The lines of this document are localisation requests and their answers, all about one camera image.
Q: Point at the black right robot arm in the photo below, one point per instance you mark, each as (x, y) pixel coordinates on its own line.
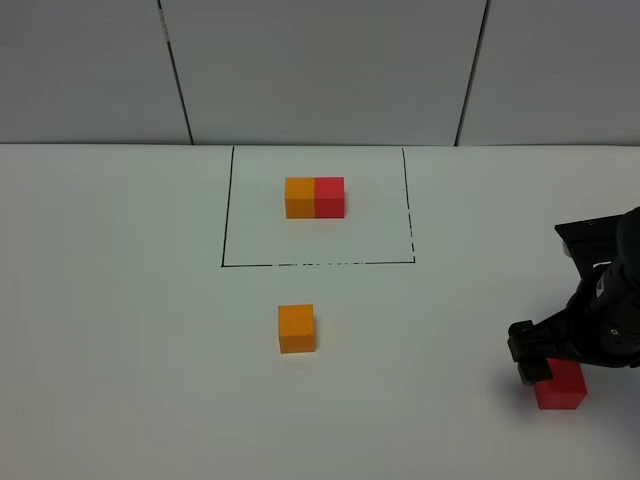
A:
(631, 235)

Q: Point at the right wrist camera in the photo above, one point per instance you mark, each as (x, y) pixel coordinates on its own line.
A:
(590, 243)

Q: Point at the orange template block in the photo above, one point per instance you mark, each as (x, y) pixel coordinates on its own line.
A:
(300, 197)

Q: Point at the red template block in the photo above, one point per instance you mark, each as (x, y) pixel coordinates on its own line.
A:
(330, 199)

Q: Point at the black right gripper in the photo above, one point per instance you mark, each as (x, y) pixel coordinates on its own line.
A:
(599, 326)

